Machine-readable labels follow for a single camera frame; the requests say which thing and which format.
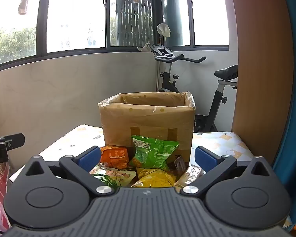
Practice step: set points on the black exercise bike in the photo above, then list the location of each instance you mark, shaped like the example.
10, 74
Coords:
218, 103

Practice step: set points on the crumpled pale cloth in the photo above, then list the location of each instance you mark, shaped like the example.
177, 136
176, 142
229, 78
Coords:
144, 47

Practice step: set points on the small dark snack packet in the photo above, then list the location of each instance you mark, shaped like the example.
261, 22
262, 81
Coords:
179, 164

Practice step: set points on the orange snack packet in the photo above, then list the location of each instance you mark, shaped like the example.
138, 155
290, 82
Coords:
113, 156

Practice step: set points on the black window frame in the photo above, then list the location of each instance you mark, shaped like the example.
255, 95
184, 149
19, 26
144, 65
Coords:
42, 29

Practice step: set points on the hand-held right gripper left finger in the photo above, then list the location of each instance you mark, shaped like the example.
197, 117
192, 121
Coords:
90, 157

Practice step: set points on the pole with white head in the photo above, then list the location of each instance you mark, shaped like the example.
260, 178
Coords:
163, 29

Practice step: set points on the blue curtain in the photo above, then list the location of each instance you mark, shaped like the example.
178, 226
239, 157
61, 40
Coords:
293, 128

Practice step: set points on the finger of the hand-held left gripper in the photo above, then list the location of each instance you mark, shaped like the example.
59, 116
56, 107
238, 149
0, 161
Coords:
14, 141

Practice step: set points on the bright yellow snack packet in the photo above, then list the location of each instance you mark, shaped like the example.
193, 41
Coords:
153, 178

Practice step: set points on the pale green snack packet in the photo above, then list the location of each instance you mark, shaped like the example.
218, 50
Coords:
113, 176

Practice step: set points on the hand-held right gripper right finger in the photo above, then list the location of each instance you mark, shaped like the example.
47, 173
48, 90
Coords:
206, 158

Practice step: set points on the brown wooden door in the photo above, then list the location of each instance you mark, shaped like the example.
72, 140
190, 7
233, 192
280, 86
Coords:
261, 66

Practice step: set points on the brown cardboard box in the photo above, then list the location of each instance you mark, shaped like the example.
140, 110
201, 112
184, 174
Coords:
143, 123

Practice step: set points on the silver gold snack packet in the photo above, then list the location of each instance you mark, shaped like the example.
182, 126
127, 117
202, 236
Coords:
187, 175

